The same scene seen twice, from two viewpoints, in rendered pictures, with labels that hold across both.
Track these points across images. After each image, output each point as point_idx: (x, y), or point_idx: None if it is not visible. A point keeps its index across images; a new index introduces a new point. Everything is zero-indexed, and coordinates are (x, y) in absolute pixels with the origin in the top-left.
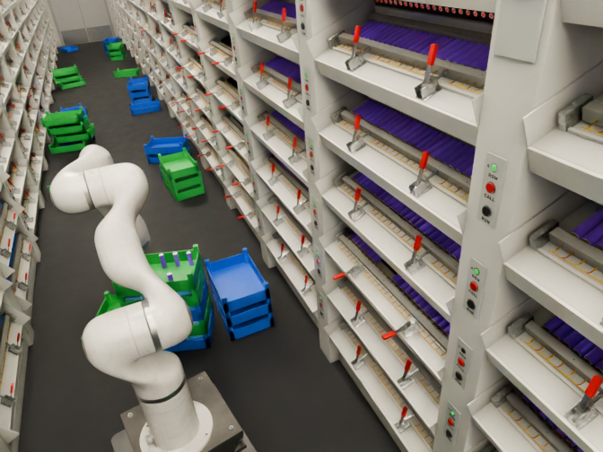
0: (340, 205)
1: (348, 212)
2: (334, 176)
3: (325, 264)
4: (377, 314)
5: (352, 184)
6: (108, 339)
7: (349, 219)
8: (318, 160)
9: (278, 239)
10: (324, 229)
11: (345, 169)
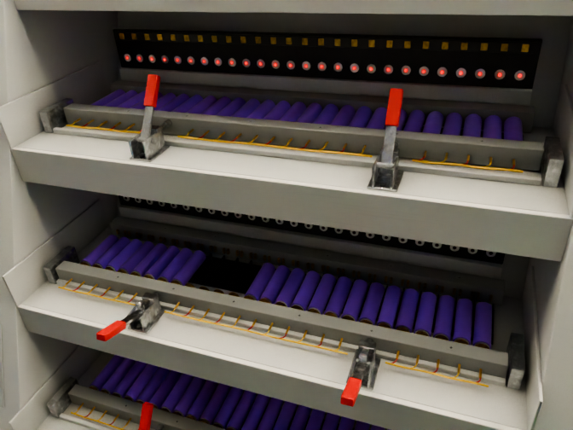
0: (85, 150)
1: (130, 139)
2: (41, 105)
3: (19, 353)
4: (190, 422)
5: (101, 109)
6: None
7: (132, 161)
8: (1, 49)
9: None
10: (17, 249)
11: (62, 96)
